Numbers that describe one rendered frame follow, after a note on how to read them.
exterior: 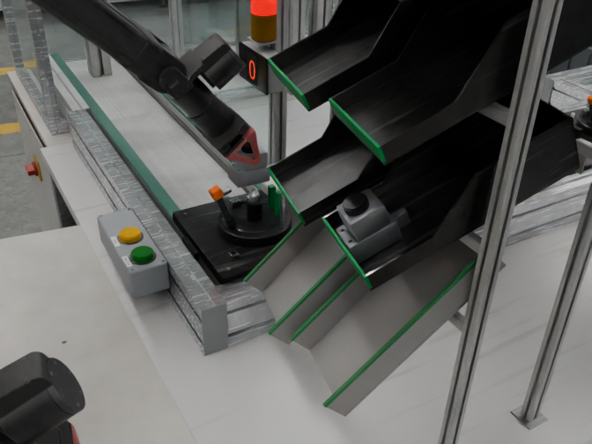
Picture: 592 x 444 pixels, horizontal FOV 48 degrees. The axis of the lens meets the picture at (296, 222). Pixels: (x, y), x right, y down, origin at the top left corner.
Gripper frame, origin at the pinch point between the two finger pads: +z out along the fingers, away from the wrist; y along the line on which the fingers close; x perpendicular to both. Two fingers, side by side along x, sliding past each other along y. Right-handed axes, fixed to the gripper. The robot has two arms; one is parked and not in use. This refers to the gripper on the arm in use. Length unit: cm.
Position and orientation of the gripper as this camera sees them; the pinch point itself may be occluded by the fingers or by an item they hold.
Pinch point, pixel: (249, 154)
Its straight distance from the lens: 117.9
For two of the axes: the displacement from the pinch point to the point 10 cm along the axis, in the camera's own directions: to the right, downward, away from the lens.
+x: -6.9, 7.2, 0.0
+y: -5.1, -4.9, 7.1
